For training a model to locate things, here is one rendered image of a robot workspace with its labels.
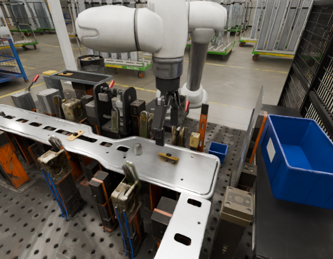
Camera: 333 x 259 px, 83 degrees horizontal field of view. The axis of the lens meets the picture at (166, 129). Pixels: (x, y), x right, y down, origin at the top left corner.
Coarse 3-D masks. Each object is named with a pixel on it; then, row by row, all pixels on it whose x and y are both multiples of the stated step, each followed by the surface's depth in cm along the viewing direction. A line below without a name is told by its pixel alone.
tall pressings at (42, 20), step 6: (30, 0) 1217; (36, 0) 1195; (42, 0) 1183; (30, 6) 1248; (36, 6) 1227; (42, 12) 1236; (48, 12) 1227; (36, 18) 1292; (42, 18) 1255; (48, 18) 1234; (36, 24) 1311; (42, 24) 1288; (48, 24) 1268
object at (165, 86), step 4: (156, 80) 56; (160, 80) 54; (164, 80) 54; (168, 80) 54; (172, 80) 54; (176, 80) 54; (156, 84) 56; (160, 84) 55; (164, 84) 54; (168, 84) 54; (172, 84) 54; (176, 84) 55; (160, 88) 56; (164, 88) 55; (168, 88) 55; (172, 88) 55; (176, 88) 56; (160, 92) 56; (164, 92) 56; (168, 92) 57; (172, 92) 60; (160, 96) 56; (164, 96) 56; (168, 96) 57; (164, 100) 57; (168, 100) 58; (172, 100) 62; (164, 104) 59
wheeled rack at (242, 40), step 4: (248, 12) 853; (244, 16) 792; (240, 32) 826; (244, 32) 896; (288, 36) 755; (240, 40) 837; (244, 40) 831; (248, 40) 829; (252, 40) 824; (256, 40) 817; (240, 44) 851
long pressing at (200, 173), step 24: (0, 120) 102; (48, 120) 102; (48, 144) 85; (72, 144) 84; (96, 144) 84; (120, 144) 84; (144, 144) 84; (168, 144) 83; (120, 168) 72; (144, 168) 72; (168, 168) 72; (192, 168) 72; (216, 168) 72; (192, 192) 63
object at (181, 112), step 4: (180, 96) 76; (184, 96) 75; (180, 100) 73; (184, 100) 75; (180, 104) 78; (184, 104) 77; (184, 108) 78; (180, 112) 79; (184, 112) 79; (180, 116) 80; (180, 120) 80; (180, 124) 80; (180, 128) 81; (180, 132) 81
